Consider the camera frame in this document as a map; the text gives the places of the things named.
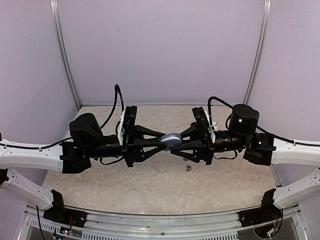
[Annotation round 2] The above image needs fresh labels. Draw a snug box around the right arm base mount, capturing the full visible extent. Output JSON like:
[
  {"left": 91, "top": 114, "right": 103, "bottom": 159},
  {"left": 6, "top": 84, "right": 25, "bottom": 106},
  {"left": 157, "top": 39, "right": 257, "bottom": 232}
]
[{"left": 238, "top": 188, "right": 284, "bottom": 240}]

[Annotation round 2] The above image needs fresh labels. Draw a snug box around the left aluminium corner post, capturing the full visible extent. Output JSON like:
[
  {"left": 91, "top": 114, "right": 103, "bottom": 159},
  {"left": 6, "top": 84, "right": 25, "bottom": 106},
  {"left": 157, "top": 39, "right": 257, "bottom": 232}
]
[{"left": 50, "top": 0, "right": 82, "bottom": 111}]

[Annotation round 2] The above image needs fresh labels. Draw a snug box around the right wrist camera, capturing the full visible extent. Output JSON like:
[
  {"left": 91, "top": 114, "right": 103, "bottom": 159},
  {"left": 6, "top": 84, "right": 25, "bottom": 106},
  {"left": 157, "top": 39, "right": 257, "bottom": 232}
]
[{"left": 192, "top": 107, "right": 216, "bottom": 144}]

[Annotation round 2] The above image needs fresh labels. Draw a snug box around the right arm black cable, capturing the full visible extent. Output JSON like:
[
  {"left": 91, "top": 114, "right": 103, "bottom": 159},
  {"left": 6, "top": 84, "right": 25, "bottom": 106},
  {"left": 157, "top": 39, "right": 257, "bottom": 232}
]
[{"left": 207, "top": 96, "right": 320, "bottom": 147}]

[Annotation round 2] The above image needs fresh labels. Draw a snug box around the purple clip earbud lower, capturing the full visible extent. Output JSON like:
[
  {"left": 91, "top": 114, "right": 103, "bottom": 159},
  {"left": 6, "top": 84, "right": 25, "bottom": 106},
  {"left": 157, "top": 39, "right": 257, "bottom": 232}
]
[{"left": 186, "top": 165, "right": 192, "bottom": 172}]

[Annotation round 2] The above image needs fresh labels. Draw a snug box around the grey oval charging case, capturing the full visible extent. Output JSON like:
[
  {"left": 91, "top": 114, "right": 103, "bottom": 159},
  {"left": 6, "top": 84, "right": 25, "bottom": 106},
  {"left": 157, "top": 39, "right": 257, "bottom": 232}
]
[{"left": 159, "top": 133, "right": 183, "bottom": 152}]

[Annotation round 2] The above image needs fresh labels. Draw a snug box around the aluminium corner post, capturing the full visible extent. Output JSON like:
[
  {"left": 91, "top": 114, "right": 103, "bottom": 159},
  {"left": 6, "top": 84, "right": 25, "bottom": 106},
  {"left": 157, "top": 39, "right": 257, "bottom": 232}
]
[
  {"left": 50, "top": 0, "right": 82, "bottom": 111},
  {"left": 243, "top": 0, "right": 272, "bottom": 105}
]

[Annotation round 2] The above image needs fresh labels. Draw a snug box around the front aluminium rail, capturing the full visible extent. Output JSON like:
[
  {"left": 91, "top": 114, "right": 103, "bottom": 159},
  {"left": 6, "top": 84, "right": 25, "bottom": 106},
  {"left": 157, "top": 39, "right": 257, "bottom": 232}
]
[{"left": 18, "top": 197, "right": 308, "bottom": 240}]

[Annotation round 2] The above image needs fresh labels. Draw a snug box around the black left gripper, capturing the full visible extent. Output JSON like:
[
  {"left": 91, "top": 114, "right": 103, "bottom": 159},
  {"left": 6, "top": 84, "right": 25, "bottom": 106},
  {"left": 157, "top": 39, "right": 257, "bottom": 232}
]
[{"left": 85, "top": 124, "right": 167, "bottom": 167}]

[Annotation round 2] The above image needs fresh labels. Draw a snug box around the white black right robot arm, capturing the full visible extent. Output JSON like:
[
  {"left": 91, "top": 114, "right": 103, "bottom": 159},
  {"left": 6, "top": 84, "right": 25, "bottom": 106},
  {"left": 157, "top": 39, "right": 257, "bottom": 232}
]
[{"left": 170, "top": 104, "right": 320, "bottom": 222}]

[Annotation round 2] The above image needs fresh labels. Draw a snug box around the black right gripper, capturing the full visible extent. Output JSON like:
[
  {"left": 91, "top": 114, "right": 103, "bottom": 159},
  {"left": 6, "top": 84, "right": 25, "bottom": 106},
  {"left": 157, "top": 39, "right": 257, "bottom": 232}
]
[{"left": 169, "top": 125, "right": 249, "bottom": 166}]

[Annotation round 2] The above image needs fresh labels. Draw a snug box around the right aluminium corner post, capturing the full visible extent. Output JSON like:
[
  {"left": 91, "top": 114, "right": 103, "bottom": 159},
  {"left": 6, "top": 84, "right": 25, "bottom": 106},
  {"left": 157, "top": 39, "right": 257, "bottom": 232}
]
[{"left": 243, "top": 0, "right": 272, "bottom": 105}]

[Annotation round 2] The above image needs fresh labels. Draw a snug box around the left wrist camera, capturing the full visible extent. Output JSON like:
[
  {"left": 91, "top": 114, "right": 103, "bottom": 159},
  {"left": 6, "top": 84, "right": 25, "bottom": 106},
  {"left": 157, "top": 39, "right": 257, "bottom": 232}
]
[{"left": 116, "top": 105, "right": 138, "bottom": 146}]

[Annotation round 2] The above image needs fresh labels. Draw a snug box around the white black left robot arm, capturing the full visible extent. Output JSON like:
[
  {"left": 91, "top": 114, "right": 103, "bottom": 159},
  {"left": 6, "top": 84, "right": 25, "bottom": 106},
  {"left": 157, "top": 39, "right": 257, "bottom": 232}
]
[{"left": 0, "top": 113, "right": 167, "bottom": 223}]

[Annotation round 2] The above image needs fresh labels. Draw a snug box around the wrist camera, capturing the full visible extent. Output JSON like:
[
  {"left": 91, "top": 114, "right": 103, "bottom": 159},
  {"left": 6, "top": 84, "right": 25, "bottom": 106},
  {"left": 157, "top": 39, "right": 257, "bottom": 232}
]
[
  {"left": 192, "top": 107, "right": 216, "bottom": 144},
  {"left": 116, "top": 105, "right": 138, "bottom": 146}
]

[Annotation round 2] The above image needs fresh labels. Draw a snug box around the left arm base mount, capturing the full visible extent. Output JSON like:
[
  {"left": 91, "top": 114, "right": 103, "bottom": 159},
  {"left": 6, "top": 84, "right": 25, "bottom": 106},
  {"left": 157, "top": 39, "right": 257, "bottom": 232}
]
[{"left": 43, "top": 190, "right": 88, "bottom": 228}]

